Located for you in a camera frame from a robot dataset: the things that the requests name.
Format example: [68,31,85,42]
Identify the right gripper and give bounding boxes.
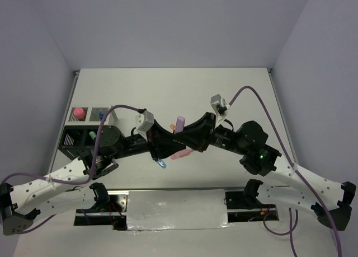
[171,111,247,155]

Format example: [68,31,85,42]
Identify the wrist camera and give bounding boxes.
[135,110,154,140]
[210,94,230,123]

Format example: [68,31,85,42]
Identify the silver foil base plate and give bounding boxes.
[126,189,229,231]

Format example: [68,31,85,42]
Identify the blue highlighter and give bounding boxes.
[156,160,166,169]

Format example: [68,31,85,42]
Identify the pink highlighter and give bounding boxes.
[171,148,194,160]

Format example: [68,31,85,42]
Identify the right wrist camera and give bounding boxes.
[210,94,230,123]

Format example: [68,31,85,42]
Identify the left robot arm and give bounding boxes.
[1,125,185,236]

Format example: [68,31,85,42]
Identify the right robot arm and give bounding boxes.
[173,113,356,231]

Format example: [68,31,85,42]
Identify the pink glue stick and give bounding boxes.
[73,107,86,121]

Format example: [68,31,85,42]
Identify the blue capped marker in container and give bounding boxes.
[98,110,105,120]

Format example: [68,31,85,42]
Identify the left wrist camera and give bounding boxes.
[135,110,154,140]

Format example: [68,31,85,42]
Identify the purple highlighter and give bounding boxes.
[174,116,186,134]

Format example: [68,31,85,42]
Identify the white slotted container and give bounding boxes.
[65,106,110,126]

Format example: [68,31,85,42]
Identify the black mounting rail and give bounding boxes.
[74,189,279,231]

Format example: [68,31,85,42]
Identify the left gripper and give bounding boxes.
[112,119,186,161]

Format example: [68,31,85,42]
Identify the black slotted container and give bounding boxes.
[58,125,98,160]

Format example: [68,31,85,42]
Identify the green highlighter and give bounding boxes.
[89,131,96,141]

